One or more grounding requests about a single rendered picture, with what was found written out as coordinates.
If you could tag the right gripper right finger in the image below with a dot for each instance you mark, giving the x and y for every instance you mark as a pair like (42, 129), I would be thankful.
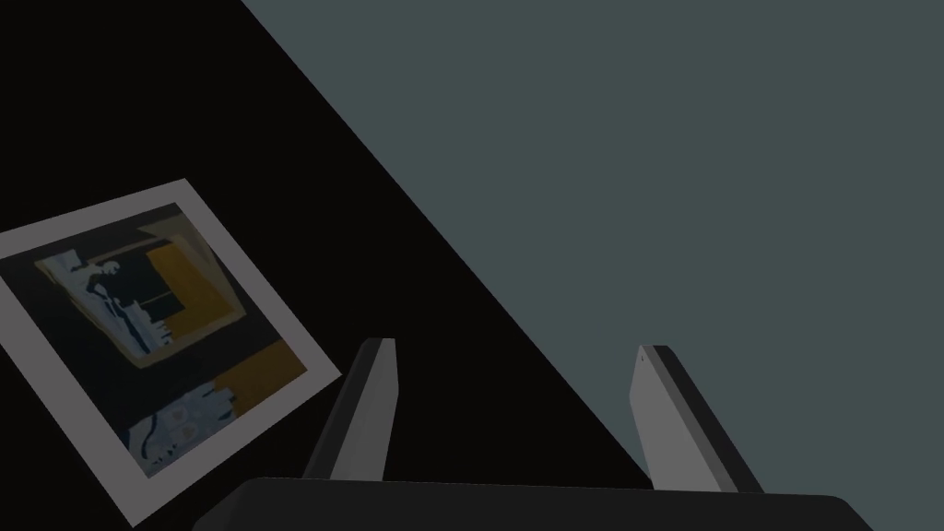
(675, 435)

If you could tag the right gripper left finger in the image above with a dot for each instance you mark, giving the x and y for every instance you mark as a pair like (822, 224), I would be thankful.
(363, 420)

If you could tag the white framed wall picture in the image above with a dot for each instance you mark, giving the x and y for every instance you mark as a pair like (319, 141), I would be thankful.
(147, 332)

